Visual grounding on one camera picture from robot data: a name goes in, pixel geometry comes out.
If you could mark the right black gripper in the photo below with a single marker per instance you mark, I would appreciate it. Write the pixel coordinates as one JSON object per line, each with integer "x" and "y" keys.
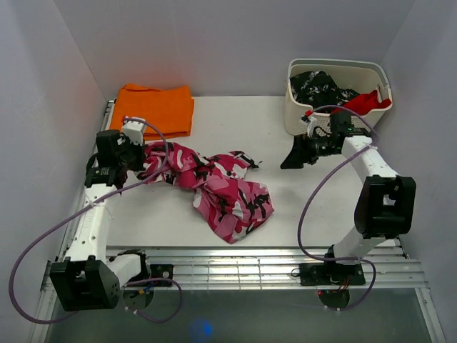
{"x": 300, "y": 153}

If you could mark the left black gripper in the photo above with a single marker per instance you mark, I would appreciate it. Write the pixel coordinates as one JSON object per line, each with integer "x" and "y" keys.
{"x": 141, "y": 151}

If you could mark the pink camouflage trousers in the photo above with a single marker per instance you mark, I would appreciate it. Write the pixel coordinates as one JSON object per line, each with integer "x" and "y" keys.
{"x": 232, "y": 206}

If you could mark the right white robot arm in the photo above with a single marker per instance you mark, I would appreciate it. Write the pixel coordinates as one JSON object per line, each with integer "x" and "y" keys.
{"x": 384, "y": 209}

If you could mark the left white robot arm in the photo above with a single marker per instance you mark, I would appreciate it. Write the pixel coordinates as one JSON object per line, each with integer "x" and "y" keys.
{"x": 86, "y": 279}

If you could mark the black white patterned trousers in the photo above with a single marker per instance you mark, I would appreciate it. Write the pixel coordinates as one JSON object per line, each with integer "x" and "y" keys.
{"x": 317, "y": 88}

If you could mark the folded orange trousers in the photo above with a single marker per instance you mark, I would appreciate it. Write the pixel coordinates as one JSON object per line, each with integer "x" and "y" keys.
{"x": 171, "y": 111}

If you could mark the red trousers in basket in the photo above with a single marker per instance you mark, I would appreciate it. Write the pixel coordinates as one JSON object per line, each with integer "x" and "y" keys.
{"x": 364, "y": 103}

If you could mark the cream plastic laundry basket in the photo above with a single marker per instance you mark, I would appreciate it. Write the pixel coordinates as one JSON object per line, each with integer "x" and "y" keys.
{"x": 363, "y": 77}

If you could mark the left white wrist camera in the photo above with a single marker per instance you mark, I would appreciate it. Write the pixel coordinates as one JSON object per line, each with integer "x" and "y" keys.
{"x": 134, "y": 128}

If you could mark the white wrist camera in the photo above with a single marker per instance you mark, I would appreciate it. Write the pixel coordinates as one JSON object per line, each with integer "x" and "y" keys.
{"x": 134, "y": 128}
{"x": 308, "y": 122}

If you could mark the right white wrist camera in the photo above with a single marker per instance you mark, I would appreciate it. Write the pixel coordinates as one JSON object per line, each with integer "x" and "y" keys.
{"x": 308, "y": 122}

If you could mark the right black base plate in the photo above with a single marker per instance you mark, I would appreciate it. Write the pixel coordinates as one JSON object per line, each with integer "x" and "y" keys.
{"x": 330, "y": 273}

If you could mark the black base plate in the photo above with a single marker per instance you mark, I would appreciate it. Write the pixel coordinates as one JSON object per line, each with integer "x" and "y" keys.
{"x": 330, "y": 273}
{"x": 163, "y": 272}

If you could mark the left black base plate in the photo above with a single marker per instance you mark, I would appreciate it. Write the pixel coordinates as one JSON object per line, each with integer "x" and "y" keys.
{"x": 163, "y": 272}

